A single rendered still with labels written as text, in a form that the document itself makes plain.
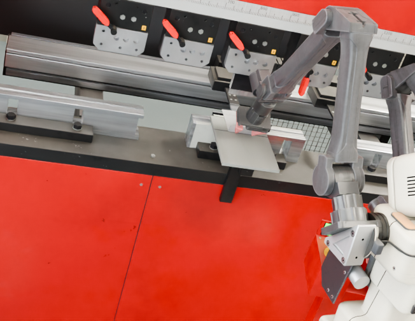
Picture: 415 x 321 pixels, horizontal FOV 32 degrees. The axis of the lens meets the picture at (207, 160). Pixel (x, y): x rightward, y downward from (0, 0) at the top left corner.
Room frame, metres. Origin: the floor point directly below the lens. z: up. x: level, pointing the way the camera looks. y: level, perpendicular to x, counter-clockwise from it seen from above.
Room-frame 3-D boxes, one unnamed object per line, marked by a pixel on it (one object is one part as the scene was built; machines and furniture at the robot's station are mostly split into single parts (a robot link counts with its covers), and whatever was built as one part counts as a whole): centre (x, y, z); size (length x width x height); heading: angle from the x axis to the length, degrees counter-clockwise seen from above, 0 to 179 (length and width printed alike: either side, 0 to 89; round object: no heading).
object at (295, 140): (2.11, -0.10, 0.92); 0.39 x 0.06 x 0.10; 107
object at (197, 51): (2.03, 0.17, 1.26); 0.15 x 0.09 x 0.17; 107
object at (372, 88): (2.21, -0.40, 1.26); 0.15 x 0.09 x 0.17; 107
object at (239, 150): (1.95, -0.09, 1.00); 0.26 x 0.18 x 0.01; 17
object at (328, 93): (2.37, -0.37, 1.01); 0.26 x 0.12 x 0.05; 17
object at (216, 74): (2.25, 0.00, 1.01); 0.26 x 0.12 x 0.05; 17
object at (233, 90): (2.10, -0.05, 1.13); 0.10 x 0.02 x 0.10; 107
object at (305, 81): (2.08, -0.21, 1.20); 0.04 x 0.02 x 0.10; 17
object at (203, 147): (2.05, -0.10, 0.89); 0.30 x 0.05 x 0.03; 107
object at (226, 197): (1.92, -0.10, 0.88); 0.14 x 0.04 x 0.22; 17
